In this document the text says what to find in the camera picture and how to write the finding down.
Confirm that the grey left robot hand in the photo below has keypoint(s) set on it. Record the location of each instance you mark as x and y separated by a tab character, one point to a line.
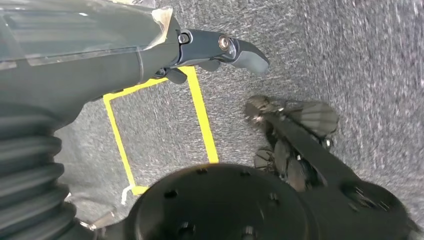
82	66

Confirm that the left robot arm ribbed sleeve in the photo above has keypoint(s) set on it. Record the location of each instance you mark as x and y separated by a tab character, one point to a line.
26	172

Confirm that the black robot foot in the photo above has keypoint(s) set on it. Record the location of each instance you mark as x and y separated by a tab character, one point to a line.
314	117

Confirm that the white tape scrap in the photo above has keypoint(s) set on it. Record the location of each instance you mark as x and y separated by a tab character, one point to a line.
126	195

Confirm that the yellow floor tape square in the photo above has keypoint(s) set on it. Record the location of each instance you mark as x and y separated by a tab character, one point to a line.
200	109

